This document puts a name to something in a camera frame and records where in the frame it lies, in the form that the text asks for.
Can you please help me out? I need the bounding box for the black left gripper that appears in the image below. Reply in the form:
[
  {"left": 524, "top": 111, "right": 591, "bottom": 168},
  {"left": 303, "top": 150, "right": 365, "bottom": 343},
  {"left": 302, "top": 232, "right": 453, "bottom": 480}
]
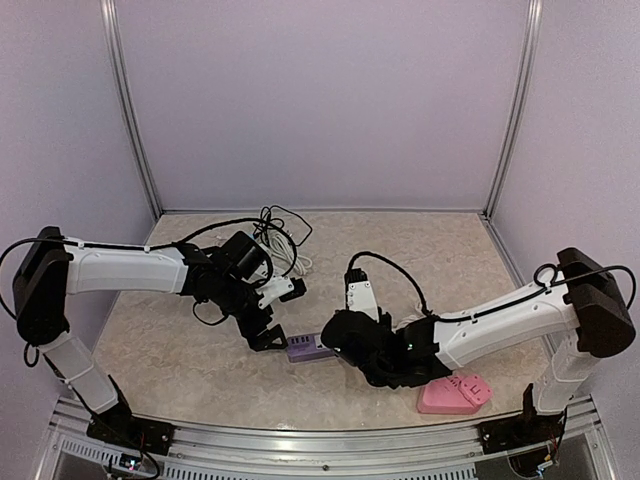
[{"left": 213, "top": 274, "right": 288, "bottom": 352}]

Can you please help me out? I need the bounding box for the purple power strip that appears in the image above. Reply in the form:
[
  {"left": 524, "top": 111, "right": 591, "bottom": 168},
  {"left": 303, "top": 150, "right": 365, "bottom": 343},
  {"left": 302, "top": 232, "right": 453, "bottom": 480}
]
[{"left": 286, "top": 333, "right": 335, "bottom": 363}]

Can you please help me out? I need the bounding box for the pink triangular power strip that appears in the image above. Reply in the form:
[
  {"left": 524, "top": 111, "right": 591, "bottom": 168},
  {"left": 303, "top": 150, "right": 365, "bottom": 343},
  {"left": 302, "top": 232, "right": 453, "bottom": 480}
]
[{"left": 417, "top": 375, "right": 482, "bottom": 415}]

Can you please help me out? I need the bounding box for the pink plug adapter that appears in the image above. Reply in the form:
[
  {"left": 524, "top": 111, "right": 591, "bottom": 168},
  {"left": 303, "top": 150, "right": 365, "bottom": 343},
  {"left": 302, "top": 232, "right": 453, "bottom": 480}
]
[{"left": 458, "top": 374, "right": 493, "bottom": 408}]

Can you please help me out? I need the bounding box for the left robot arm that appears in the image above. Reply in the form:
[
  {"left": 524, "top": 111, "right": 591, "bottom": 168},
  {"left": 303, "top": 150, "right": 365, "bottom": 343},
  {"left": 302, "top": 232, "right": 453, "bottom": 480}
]
[{"left": 1, "top": 223, "right": 296, "bottom": 445}]

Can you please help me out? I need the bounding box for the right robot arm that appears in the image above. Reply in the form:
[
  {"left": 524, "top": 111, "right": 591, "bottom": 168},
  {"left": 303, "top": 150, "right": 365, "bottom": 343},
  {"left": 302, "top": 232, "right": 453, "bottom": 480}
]
[{"left": 320, "top": 247, "right": 636, "bottom": 444}]

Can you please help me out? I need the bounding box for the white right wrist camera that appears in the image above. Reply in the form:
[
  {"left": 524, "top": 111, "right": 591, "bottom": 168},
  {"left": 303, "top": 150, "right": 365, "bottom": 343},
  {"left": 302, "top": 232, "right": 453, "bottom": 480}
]
[{"left": 344, "top": 268, "right": 379, "bottom": 321}]

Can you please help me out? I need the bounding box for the white thick cable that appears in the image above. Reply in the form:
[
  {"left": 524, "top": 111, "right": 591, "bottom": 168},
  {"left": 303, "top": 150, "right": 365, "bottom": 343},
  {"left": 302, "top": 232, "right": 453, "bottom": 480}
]
[{"left": 264, "top": 230, "right": 314, "bottom": 274}]

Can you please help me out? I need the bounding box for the black cable bundle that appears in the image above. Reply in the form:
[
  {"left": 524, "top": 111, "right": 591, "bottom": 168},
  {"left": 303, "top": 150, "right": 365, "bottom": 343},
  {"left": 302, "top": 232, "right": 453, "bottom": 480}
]
[{"left": 252, "top": 203, "right": 314, "bottom": 250}]

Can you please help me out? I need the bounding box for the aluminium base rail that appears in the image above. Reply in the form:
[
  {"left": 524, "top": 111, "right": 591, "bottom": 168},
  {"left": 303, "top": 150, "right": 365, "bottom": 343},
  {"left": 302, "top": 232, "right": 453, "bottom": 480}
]
[{"left": 31, "top": 397, "right": 621, "bottom": 479}]

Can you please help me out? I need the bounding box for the aluminium frame post left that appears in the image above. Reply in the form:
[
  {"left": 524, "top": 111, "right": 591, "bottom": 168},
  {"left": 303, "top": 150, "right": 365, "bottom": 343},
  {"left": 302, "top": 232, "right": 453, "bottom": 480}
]
[{"left": 99, "top": 0, "right": 164, "bottom": 221}]

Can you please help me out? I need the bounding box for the aluminium frame post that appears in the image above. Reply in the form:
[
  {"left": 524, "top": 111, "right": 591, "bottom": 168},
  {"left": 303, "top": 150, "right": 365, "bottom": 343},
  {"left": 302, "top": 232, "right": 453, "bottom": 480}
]
[
  {"left": 483, "top": 0, "right": 544, "bottom": 223},
  {"left": 99, "top": 0, "right": 164, "bottom": 221}
]

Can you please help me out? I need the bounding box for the aluminium frame post right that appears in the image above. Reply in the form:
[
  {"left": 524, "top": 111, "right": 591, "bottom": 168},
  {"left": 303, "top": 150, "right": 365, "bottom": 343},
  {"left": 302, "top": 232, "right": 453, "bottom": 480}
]
[{"left": 483, "top": 0, "right": 544, "bottom": 223}]

